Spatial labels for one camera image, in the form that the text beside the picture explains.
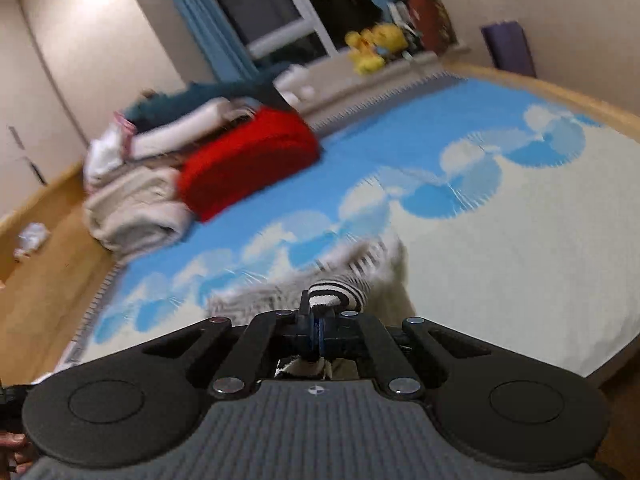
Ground purple box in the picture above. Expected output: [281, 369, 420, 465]
[481, 20, 537, 79]

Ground window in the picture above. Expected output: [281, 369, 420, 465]
[200, 0, 383, 63]

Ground white folded quilt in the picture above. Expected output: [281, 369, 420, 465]
[84, 166, 195, 264]

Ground blue shark plush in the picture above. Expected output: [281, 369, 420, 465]
[122, 79, 293, 132]

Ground person's left hand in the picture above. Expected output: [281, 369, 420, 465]
[0, 431, 32, 475]

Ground white plush toy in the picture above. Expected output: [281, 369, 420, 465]
[274, 64, 317, 107]

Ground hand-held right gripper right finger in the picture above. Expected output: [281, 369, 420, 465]
[319, 309, 497, 397]

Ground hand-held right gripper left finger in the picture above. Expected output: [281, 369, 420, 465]
[135, 290, 321, 397]

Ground white wardrobe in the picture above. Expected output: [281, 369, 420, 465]
[0, 0, 87, 221]

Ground red folded blanket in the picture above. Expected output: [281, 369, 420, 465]
[177, 106, 322, 224]

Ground pink and white cloth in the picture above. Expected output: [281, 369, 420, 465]
[84, 112, 137, 192]

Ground striped shirt with white vest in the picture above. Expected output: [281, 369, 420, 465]
[207, 239, 407, 382]

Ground blue and white printed blanket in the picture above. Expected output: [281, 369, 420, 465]
[62, 71, 640, 378]

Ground white crumpled paper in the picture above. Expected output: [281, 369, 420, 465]
[14, 222, 51, 261]

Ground yellow plush toy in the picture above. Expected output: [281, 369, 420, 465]
[370, 24, 407, 57]
[345, 30, 387, 76]

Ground red cushion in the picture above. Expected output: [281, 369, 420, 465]
[407, 0, 457, 55]

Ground white folded pillow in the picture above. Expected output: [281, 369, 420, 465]
[131, 99, 238, 157]

